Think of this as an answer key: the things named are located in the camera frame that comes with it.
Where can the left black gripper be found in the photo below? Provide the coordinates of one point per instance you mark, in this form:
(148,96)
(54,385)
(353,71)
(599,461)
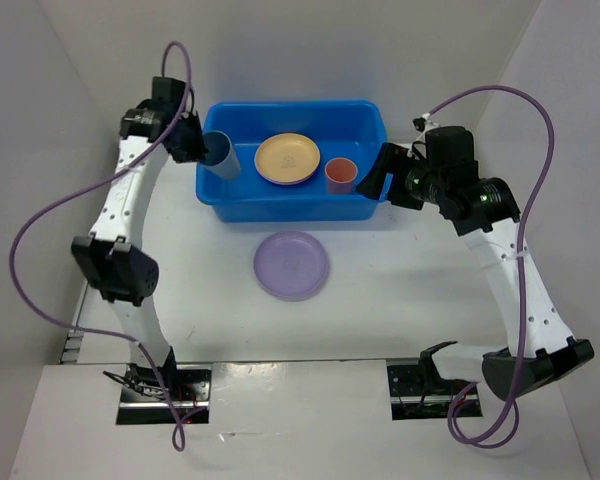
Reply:
(198,151)

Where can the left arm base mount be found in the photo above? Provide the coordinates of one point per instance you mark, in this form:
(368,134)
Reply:
(143,402)

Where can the blue plastic cup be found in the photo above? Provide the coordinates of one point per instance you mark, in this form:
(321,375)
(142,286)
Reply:
(221,158)

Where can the yellow plastic plate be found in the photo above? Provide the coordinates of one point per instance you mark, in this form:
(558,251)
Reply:
(286,157)

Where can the blue plastic bin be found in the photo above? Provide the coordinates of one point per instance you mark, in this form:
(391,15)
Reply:
(352,129)

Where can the red plastic cup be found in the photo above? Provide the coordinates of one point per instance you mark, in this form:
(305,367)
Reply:
(340,175)

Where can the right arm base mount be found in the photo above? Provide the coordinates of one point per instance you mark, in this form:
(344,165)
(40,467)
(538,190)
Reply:
(411,399)

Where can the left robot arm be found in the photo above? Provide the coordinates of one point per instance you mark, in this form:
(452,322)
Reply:
(110,255)

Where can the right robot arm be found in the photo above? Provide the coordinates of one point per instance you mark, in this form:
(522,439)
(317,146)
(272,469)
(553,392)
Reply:
(541,348)

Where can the purple plastic plate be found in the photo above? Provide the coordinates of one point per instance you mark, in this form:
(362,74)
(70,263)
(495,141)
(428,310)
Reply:
(291,265)

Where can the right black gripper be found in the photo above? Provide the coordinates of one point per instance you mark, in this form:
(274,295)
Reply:
(395,159)

